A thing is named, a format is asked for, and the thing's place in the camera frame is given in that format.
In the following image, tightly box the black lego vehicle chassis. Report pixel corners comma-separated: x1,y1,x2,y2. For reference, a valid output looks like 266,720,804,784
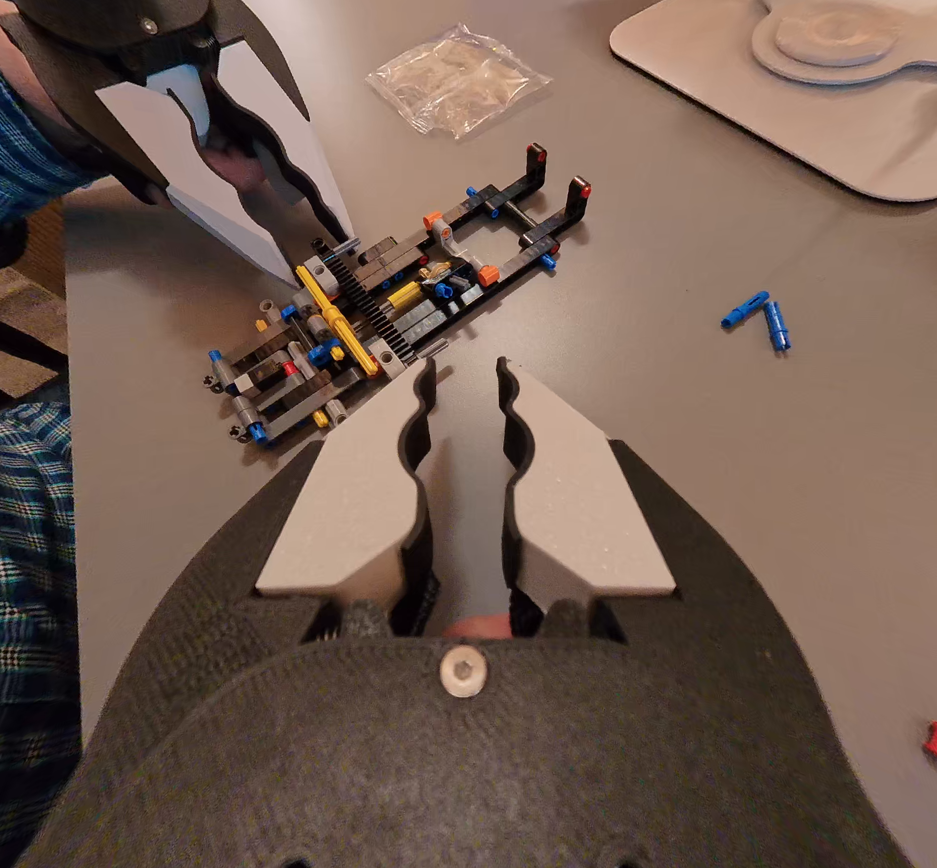
204,143,592,449

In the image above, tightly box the blue plaid clothing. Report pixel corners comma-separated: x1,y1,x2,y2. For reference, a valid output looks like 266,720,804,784
0,400,83,868

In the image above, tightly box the white monitor stand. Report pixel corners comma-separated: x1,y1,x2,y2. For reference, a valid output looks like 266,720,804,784
609,0,937,203

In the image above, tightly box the clear plastic bag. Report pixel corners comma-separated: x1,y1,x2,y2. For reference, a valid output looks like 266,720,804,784
365,22,553,141

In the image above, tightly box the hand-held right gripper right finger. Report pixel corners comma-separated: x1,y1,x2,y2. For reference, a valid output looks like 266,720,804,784
496,356,676,598

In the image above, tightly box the person's left hand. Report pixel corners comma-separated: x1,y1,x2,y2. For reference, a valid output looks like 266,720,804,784
205,140,269,197

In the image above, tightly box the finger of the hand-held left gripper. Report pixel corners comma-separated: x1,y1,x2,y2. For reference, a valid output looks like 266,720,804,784
211,40,358,247
95,65,303,288

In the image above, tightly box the dark chair frame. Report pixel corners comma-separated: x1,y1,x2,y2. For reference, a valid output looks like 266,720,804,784
0,217,68,401

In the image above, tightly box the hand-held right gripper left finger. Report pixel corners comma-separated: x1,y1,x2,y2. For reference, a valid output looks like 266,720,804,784
255,358,438,598

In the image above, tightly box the person's left forearm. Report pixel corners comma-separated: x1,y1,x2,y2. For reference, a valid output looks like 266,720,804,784
0,70,98,226

